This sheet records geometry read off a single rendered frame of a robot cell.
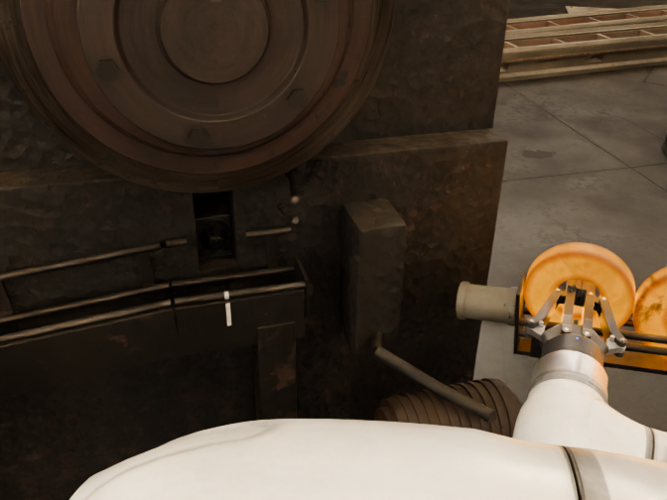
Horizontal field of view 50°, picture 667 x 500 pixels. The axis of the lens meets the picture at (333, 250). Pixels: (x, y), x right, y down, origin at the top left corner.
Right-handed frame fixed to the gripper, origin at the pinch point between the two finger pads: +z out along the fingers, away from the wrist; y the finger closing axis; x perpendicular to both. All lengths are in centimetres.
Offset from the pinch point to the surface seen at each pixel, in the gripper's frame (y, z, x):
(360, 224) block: -32.1, -5.2, 6.5
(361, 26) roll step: -31.9, -7.0, 36.0
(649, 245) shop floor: 29, 154, -81
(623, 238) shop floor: 20, 156, -81
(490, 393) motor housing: -9.8, -5.6, -20.0
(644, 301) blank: 8.6, -1.5, 0.1
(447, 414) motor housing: -15.5, -11.7, -20.6
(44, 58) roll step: -62, -28, 35
